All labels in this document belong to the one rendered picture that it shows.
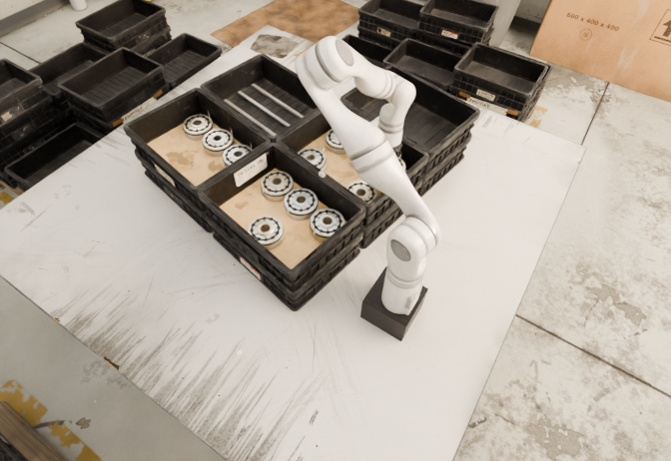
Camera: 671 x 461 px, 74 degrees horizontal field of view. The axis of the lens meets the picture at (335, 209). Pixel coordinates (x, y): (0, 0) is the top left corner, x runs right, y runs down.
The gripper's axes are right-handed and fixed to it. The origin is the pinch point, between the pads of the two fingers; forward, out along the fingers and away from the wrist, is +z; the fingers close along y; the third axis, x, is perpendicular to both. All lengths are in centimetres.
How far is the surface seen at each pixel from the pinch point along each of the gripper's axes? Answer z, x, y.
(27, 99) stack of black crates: 34, 171, -50
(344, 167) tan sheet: 4.4, 13.0, -3.4
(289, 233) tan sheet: 4.6, 7.4, -35.1
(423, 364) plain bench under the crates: 18, -43, -35
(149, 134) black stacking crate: 2, 71, -39
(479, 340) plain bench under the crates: 18, -51, -19
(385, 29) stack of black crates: 44, 97, 135
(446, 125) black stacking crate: 4.2, -0.4, 37.8
